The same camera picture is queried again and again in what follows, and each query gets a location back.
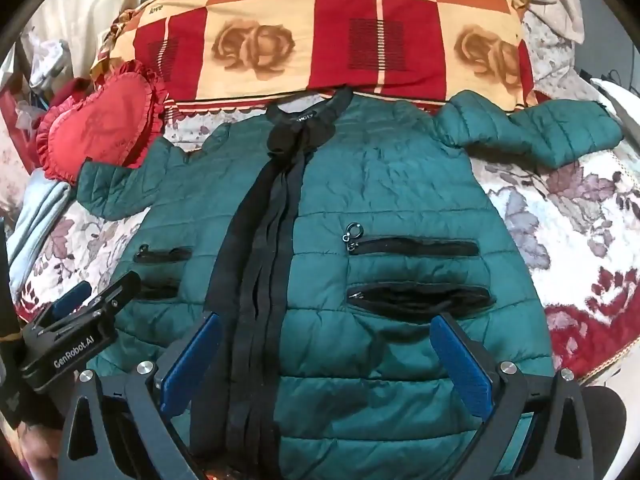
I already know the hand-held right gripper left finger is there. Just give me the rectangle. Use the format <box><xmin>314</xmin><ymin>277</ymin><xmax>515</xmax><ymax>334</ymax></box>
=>
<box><xmin>57</xmin><ymin>311</ymin><xmax>222</xmax><ymax>480</ymax></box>

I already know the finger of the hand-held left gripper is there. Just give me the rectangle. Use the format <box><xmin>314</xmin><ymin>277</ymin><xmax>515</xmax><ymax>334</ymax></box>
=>
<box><xmin>22</xmin><ymin>270</ymin><xmax>143</xmax><ymax>341</ymax></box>
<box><xmin>49</xmin><ymin>281</ymin><xmax>94</xmax><ymax>320</ymax></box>

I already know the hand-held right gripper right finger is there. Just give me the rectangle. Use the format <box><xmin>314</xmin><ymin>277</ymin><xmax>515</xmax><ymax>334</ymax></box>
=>
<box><xmin>430</xmin><ymin>313</ymin><xmax>597</xmax><ymax>480</ymax></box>

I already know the green puffer jacket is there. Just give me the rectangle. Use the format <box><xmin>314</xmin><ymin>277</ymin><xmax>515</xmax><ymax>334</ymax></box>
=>
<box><xmin>76</xmin><ymin>86</ymin><xmax>623</xmax><ymax>480</ymax></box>

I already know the person's left forearm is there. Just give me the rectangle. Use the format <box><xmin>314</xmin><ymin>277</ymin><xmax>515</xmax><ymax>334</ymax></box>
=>
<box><xmin>11</xmin><ymin>419</ymin><xmax>65</xmax><ymax>480</ymax></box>

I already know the light blue cloth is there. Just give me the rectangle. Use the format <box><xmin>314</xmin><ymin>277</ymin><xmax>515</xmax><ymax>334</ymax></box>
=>
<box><xmin>7</xmin><ymin>179</ymin><xmax>74</xmax><ymax>293</ymax></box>

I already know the red heart-shaped pillow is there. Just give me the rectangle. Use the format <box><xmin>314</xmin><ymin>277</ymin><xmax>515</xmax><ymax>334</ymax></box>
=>
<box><xmin>36</xmin><ymin>59</ymin><xmax>170</xmax><ymax>183</ymax></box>

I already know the floral bed sheet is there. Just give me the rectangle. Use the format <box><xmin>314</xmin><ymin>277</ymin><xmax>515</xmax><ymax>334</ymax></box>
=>
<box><xmin>10</xmin><ymin>7</ymin><xmax>640</xmax><ymax>386</ymax></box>

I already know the white crumpled cloth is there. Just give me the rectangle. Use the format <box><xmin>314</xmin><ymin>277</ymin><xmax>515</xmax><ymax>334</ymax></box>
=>
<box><xmin>20</xmin><ymin>0</ymin><xmax>151</xmax><ymax>96</ymax></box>

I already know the white flat object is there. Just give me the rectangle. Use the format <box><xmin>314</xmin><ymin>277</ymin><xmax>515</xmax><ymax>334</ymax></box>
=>
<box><xmin>589</xmin><ymin>76</ymin><xmax>640</xmax><ymax>128</ymax></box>

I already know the red checkered rose blanket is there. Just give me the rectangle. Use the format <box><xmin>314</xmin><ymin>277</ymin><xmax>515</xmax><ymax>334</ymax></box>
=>
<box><xmin>90</xmin><ymin>0</ymin><xmax>538</xmax><ymax>113</ymax></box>

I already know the grey white cloth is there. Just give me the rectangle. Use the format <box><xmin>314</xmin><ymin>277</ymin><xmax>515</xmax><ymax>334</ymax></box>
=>
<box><xmin>522</xmin><ymin>0</ymin><xmax>587</xmax><ymax>47</ymax></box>

